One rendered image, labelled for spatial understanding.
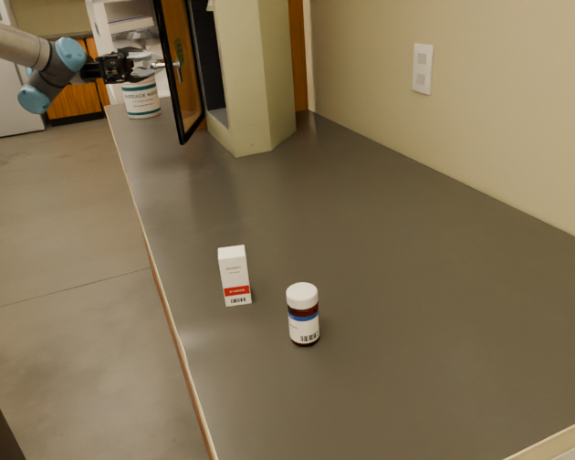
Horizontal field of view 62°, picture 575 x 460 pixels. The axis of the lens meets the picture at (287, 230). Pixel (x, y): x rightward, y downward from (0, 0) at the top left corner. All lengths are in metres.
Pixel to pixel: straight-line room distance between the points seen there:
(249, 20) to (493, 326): 0.95
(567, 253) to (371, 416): 0.49
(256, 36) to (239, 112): 0.20
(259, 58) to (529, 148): 0.70
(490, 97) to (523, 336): 0.56
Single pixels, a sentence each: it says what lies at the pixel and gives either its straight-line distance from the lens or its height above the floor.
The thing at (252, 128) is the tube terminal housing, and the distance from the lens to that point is 1.36.
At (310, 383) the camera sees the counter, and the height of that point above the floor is 0.94.
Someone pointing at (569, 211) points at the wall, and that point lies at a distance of 1.02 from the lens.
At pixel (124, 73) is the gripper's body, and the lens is 1.41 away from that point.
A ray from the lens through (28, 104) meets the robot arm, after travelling 1.41.
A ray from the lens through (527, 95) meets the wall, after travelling 1.04.
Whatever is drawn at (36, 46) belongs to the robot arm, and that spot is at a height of 1.28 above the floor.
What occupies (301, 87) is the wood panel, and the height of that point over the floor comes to 1.02.
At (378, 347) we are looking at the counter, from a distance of 0.66.
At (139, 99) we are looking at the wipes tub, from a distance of 1.95.
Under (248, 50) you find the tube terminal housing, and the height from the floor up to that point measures 1.22.
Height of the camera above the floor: 1.38
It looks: 28 degrees down
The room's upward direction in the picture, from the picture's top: 5 degrees counter-clockwise
